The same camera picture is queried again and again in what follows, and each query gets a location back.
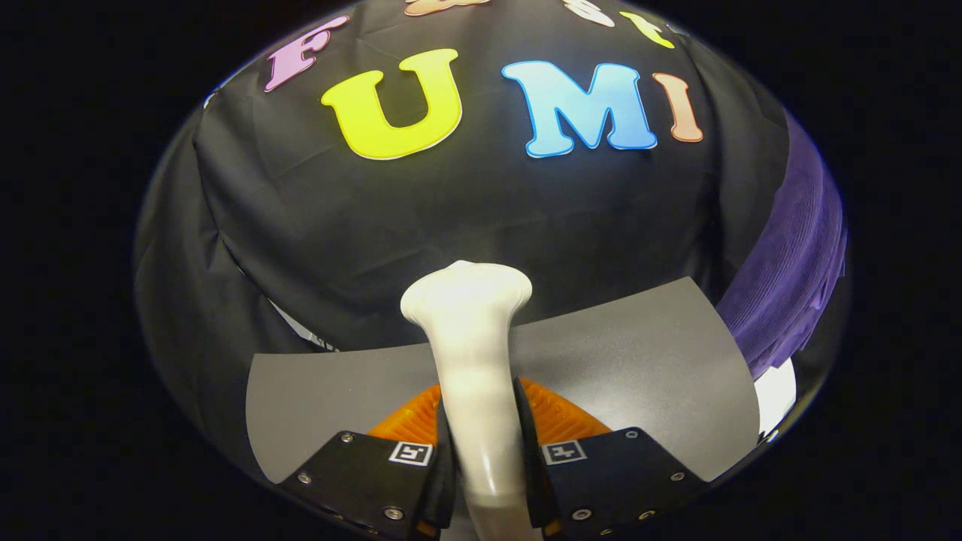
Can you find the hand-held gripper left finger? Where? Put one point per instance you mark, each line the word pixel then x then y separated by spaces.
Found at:
pixel 361 481

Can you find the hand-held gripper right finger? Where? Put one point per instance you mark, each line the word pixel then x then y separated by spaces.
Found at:
pixel 616 473

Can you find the white garment steamer head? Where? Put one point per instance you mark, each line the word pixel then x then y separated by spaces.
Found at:
pixel 473 353

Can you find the gray cabinet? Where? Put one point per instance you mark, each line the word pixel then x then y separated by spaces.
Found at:
pixel 639 361

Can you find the white inner shirt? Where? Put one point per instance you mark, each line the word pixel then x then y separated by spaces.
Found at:
pixel 778 394

